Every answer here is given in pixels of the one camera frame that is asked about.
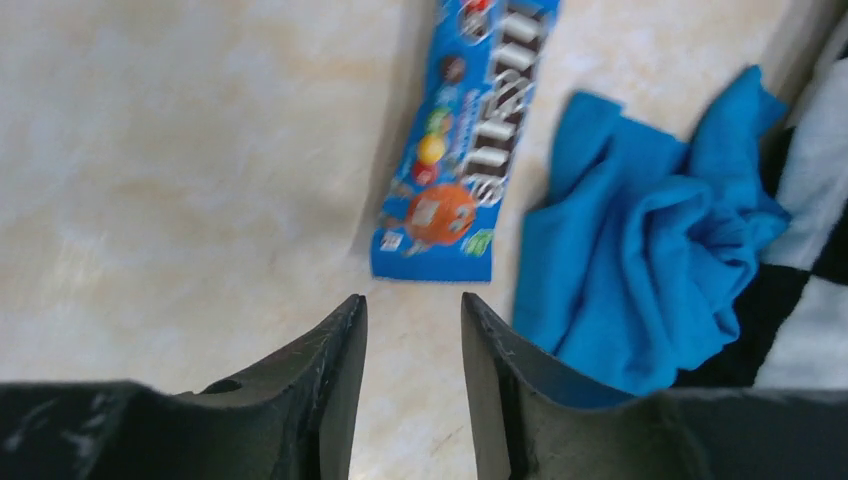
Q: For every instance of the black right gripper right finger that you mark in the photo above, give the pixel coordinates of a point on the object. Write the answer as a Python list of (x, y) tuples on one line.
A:
[(532, 417)]

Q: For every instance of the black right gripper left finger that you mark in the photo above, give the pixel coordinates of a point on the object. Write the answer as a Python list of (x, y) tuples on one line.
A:
[(290, 415)]

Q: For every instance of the blue candy bag back side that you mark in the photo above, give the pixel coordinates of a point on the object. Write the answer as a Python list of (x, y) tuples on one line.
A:
[(438, 219)]

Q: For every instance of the blue cloth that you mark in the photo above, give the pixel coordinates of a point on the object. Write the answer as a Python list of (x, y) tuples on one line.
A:
[(629, 270)]

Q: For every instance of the black white checkered pillow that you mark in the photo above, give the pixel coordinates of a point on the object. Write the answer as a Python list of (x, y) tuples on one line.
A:
[(793, 316)]

